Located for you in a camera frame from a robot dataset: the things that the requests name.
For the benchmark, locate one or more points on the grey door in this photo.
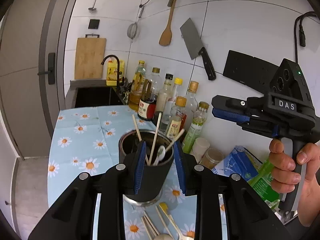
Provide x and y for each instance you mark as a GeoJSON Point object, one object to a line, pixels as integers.
{"type": "Point", "coordinates": [31, 30]}

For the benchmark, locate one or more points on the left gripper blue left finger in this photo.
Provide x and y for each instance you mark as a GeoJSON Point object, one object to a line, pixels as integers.
{"type": "Point", "coordinates": [139, 163]}

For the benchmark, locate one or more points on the white blue salt bag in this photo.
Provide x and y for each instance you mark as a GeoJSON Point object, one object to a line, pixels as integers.
{"type": "Point", "coordinates": [239, 161]}

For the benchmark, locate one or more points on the tall clear bottle gold cap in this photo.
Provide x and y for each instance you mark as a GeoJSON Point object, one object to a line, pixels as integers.
{"type": "Point", "coordinates": [155, 80]}

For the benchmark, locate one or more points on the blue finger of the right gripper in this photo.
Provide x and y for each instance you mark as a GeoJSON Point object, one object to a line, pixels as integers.
{"type": "Point", "coordinates": [249, 105]}
{"type": "Point", "coordinates": [230, 116]}

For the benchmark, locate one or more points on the wooden spatula on wall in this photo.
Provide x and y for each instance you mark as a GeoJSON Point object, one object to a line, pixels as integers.
{"type": "Point", "coordinates": [166, 36]}

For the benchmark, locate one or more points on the white spoon green dinosaur handle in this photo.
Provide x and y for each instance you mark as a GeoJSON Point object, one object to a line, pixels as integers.
{"type": "Point", "coordinates": [160, 155]}

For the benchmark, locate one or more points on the amber oil bottle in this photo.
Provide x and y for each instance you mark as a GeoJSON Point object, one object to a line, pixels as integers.
{"type": "Point", "coordinates": [137, 86]}

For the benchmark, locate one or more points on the black door handle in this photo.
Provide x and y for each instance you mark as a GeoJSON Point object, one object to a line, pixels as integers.
{"type": "Point", "coordinates": [50, 70]}

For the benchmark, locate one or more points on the red label sauce bottle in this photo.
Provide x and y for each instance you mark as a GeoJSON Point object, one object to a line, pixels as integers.
{"type": "Point", "coordinates": [147, 103]}

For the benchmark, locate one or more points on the black wall panel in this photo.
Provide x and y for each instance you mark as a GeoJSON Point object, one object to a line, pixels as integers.
{"type": "Point", "coordinates": [250, 71]}

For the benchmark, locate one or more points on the green label vinegar bottle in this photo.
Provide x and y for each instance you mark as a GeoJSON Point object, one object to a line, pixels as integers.
{"type": "Point", "coordinates": [194, 131]}

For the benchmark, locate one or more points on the green sugar bag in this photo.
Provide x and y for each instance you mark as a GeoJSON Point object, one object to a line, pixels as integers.
{"type": "Point", "coordinates": [262, 185]}

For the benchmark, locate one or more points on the clear bottle black cap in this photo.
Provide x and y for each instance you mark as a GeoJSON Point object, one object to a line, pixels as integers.
{"type": "Point", "coordinates": [164, 93]}

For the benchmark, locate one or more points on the metal mesh strainer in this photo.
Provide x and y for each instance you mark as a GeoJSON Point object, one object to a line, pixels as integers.
{"type": "Point", "coordinates": [133, 28]}

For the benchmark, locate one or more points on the brown spice jar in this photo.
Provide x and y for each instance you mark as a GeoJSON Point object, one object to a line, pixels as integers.
{"type": "Point", "coordinates": [211, 158]}

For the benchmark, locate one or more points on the wooden cutting board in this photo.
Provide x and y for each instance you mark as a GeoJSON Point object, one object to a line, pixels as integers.
{"type": "Point", "coordinates": [89, 56]}

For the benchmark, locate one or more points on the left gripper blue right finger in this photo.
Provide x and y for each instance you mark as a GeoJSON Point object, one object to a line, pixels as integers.
{"type": "Point", "coordinates": [180, 165]}

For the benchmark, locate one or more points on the blue daisy tablecloth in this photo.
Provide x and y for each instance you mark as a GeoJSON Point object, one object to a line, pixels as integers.
{"type": "Point", "coordinates": [86, 140]}

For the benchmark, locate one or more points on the black faucet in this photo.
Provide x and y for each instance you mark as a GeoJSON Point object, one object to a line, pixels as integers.
{"type": "Point", "coordinates": [105, 61]}

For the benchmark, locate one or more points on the cleaver with black handle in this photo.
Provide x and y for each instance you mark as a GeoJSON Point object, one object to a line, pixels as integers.
{"type": "Point", "coordinates": [196, 47]}

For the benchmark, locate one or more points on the black cylindrical utensil holder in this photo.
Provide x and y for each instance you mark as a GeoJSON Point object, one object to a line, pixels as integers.
{"type": "Point", "coordinates": [153, 176]}

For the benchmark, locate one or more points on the black sink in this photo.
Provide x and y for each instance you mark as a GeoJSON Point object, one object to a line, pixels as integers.
{"type": "Point", "coordinates": [92, 93]}

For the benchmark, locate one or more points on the clear bottle yellow cap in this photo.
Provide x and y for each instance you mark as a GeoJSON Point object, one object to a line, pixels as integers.
{"type": "Point", "coordinates": [169, 104]}

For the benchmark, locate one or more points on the plain cream spoon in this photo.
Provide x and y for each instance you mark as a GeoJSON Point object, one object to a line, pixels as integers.
{"type": "Point", "coordinates": [163, 237]}

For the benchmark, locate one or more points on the white lidded spice jar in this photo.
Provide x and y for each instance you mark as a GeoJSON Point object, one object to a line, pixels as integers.
{"type": "Point", "coordinates": [199, 148]}

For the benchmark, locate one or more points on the yellow oil bottle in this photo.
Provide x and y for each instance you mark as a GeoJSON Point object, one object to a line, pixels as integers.
{"type": "Point", "coordinates": [112, 69]}

